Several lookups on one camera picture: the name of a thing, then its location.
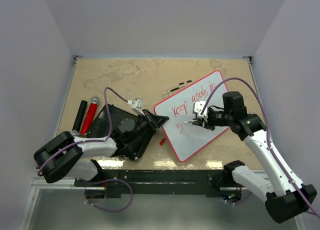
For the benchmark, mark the wire whiteboard stand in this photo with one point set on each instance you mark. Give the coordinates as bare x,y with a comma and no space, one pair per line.
174,88

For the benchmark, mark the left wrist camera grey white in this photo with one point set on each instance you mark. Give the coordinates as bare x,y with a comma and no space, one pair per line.
136,105

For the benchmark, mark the red marker cap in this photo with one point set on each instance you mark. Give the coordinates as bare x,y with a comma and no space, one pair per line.
162,141

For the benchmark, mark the red microphone silver head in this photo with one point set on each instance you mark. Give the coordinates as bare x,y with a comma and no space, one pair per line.
94,103

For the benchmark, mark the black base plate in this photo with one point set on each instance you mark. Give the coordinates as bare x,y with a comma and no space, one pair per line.
210,183

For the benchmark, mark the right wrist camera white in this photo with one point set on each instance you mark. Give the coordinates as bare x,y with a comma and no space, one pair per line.
199,107

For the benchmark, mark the pink framed whiteboard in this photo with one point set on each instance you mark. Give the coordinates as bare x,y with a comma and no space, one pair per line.
187,139

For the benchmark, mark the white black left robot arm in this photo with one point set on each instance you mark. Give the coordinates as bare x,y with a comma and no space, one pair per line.
69,155

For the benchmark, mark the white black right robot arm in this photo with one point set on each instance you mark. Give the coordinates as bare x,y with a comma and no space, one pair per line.
284,194

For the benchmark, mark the black microphone tube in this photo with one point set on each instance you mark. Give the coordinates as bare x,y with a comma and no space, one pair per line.
79,116

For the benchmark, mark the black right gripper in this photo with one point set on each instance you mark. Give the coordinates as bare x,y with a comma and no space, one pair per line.
206,124

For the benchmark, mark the red and white marker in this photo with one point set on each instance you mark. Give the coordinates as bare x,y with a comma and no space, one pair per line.
189,121

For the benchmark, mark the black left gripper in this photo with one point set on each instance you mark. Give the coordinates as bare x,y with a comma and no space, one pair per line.
154,121

